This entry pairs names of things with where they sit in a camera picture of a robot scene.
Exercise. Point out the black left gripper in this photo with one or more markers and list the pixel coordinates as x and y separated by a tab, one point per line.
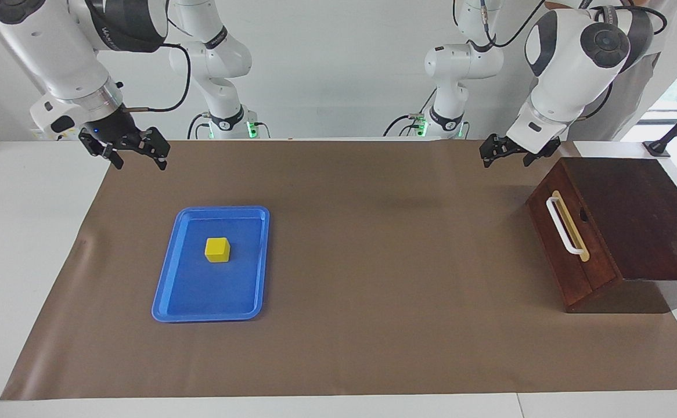
501	145

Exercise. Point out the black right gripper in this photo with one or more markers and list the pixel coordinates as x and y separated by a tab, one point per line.
118	133

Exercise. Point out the yellow cube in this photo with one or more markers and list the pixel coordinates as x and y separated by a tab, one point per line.
217	251

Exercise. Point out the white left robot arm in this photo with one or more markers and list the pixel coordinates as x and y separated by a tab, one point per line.
565	75

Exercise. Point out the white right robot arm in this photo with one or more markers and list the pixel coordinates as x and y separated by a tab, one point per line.
54	52

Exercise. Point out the blue plastic tray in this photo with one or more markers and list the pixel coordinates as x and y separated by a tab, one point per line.
211	290

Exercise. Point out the black stand with slanted pole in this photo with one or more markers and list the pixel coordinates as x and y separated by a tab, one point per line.
658	148

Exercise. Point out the dark wooden cabinet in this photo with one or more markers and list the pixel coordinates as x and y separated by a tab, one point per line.
652	232

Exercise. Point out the brown table mat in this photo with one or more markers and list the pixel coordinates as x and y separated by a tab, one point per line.
373	290

